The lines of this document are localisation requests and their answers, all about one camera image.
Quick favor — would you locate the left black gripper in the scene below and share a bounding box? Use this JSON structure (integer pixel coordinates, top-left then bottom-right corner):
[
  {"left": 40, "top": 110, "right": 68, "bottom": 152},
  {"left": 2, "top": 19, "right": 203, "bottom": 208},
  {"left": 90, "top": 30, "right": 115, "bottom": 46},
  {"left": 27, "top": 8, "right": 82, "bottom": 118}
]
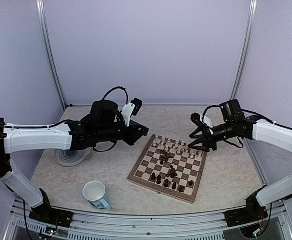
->
[{"left": 96, "top": 120, "right": 148, "bottom": 146}]

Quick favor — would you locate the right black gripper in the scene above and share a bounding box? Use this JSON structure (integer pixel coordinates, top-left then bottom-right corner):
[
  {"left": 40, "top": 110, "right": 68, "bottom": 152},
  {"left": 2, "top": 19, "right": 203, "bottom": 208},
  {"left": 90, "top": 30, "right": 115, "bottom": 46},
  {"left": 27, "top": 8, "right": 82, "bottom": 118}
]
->
[{"left": 188, "top": 120, "right": 235, "bottom": 152}]

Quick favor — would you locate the dark queen piece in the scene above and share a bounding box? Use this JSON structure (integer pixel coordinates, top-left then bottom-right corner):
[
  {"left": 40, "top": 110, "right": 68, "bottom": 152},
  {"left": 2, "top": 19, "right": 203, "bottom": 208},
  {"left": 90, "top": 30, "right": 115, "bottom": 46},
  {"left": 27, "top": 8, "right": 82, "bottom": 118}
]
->
[{"left": 171, "top": 182, "right": 176, "bottom": 190}]

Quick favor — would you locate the dark rook piece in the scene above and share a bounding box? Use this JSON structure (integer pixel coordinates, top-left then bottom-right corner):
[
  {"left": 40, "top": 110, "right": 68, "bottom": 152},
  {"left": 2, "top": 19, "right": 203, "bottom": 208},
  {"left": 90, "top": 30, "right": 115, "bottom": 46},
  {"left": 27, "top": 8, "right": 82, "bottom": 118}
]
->
[{"left": 178, "top": 186, "right": 185, "bottom": 193}]

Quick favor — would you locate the dark bishop piece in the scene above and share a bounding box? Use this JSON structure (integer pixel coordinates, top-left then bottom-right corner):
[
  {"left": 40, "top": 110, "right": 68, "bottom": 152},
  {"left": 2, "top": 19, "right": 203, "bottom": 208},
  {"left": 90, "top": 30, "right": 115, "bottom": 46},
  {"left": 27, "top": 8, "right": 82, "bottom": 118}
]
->
[{"left": 163, "top": 179, "right": 169, "bottom": 188}]

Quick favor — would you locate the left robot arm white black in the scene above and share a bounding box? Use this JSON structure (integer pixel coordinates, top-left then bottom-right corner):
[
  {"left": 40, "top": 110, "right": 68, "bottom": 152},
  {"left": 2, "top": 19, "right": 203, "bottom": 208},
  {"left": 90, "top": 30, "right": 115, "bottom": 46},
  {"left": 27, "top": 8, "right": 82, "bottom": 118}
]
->
[{"left": 0, "top": 98, "right": 149, "bottom": 223}]

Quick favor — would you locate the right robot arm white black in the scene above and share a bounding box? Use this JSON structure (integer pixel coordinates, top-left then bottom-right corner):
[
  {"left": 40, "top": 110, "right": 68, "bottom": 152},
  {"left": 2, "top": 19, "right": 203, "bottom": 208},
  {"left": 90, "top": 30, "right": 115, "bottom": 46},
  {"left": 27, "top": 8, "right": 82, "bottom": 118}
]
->
[{"left": 188, "top": 99, "right": 292, "bottom": 227}]

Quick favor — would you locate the pile of dark pieces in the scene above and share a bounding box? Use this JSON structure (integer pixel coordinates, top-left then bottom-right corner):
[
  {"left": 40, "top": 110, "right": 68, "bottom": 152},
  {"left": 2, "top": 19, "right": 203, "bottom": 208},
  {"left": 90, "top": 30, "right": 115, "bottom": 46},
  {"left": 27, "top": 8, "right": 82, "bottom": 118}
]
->
[{"left": 159, "top": 150, "right": 177, "bottom": 179}]

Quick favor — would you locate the wooden chess board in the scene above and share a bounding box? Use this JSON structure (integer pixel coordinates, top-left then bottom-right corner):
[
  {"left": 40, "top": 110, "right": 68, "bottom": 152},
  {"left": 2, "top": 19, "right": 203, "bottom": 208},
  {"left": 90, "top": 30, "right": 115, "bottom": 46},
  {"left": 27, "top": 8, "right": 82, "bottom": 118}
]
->
[{"left": 128, "top": 135, "right": 207, "bottom": 204}]

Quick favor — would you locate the white queen piece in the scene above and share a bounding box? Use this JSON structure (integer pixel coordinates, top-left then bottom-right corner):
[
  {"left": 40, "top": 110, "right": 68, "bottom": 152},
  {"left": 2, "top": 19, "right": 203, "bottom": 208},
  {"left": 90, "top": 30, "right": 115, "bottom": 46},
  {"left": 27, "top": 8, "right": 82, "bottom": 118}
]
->
[{"left": 180, "top": 140, "right": 185, "bottom": 148}]

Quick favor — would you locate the white bishop piece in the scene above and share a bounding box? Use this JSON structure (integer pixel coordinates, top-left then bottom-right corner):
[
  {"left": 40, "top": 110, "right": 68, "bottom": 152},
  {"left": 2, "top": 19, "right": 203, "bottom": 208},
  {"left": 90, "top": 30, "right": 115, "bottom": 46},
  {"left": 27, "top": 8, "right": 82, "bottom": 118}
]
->
[{"left": 175, "top": 138, "right": 180, "bottom": 148}]

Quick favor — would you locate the white knight piece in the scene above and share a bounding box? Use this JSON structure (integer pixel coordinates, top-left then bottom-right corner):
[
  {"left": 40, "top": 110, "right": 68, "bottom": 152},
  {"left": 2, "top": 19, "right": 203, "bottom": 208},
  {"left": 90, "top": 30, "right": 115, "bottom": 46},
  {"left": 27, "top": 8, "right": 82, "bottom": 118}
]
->
[{"left": 167, "top": 139, "right": 172, "bottom": 148}]

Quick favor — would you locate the light blue mug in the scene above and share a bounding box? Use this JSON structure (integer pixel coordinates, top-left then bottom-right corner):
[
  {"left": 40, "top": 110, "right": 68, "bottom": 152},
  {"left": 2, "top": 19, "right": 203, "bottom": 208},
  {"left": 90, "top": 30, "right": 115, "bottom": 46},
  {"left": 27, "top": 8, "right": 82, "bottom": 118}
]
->
[{"left": 82, "top": 180, "right": 111, "bottom": 211}]

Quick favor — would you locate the grey silicone round lid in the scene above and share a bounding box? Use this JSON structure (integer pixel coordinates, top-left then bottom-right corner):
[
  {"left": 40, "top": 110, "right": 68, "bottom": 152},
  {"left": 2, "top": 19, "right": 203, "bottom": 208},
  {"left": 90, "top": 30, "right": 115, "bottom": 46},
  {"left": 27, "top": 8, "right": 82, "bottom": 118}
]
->
[{"left": 54, "top": 148, "right": 91, "bottom": 167}]

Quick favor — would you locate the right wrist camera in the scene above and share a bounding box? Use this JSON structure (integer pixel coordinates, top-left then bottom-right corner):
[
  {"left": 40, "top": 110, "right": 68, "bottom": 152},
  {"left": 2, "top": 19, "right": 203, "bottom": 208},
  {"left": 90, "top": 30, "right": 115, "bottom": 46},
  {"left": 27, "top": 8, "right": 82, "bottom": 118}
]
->
[{"left": 190, "top": 113, "right": 213, "bottom": 128}]

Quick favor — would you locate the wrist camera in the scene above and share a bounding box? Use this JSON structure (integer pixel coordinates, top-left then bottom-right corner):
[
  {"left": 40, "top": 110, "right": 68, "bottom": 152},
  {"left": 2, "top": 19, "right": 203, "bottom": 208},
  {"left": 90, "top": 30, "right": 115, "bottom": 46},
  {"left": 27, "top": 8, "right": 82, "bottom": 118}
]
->
[
  {"left": 121, "top": 98, "right": 142, "bottom": 127},
  {"left": 190, "top": 113, "right": 213, "bottom": 128}
]

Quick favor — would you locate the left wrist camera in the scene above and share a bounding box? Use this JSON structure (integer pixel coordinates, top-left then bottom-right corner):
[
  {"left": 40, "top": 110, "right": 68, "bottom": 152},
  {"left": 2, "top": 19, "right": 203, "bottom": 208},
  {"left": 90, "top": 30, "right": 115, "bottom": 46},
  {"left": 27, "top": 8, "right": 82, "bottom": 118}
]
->
[{"left": 121, "top": 98, "right": 142, "bottom": 127}]

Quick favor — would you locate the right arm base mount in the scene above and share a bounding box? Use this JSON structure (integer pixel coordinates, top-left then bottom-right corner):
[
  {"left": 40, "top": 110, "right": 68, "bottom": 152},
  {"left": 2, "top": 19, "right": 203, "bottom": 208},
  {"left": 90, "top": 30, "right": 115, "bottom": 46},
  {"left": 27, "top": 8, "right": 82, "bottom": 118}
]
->
[{"left": 224, "top": 206, "right": 268, "bottom": 228}]

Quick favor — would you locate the front aluminium rail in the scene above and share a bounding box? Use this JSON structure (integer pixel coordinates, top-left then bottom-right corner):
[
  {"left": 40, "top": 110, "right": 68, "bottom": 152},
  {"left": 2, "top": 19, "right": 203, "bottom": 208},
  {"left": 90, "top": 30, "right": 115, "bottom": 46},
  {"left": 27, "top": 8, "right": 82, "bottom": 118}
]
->
[{"left": 0, "top": 198, "right": 292, "bottom": 240}]

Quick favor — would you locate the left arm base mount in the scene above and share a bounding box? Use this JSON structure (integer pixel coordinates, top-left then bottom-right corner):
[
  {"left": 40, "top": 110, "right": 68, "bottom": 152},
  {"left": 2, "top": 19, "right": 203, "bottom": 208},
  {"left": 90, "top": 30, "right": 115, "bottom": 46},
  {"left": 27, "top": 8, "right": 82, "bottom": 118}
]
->
[{"left": 29, "top": 204, "right": 73, "bottom": 228}]

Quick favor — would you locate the right aluminium frame post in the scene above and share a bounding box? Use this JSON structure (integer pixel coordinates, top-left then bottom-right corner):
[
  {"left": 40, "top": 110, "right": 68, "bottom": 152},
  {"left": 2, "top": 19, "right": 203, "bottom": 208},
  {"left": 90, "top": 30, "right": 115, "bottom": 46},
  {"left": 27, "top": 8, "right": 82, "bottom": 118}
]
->
[{"left": 230, "top": 0, "right": 258, "bottom": 100}]

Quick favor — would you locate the aluminium frame post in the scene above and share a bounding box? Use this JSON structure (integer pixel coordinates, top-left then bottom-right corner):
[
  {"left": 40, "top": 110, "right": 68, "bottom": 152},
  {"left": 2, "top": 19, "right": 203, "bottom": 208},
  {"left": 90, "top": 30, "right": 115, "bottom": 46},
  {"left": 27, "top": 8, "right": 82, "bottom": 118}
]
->
[
  {"left": 36, "top": 0, "right": 67, "bottom": 110},
  {"left": 230, "top": 0, "right": 258, "bottom": 100}
]

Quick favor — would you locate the left aluminium frame post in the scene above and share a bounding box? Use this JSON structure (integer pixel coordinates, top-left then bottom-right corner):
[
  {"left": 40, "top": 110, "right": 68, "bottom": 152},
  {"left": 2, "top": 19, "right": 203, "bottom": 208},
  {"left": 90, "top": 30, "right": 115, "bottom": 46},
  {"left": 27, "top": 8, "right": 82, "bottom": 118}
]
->
[{"left": 36, "top": 0, "right": 67, "bottom": 110}]

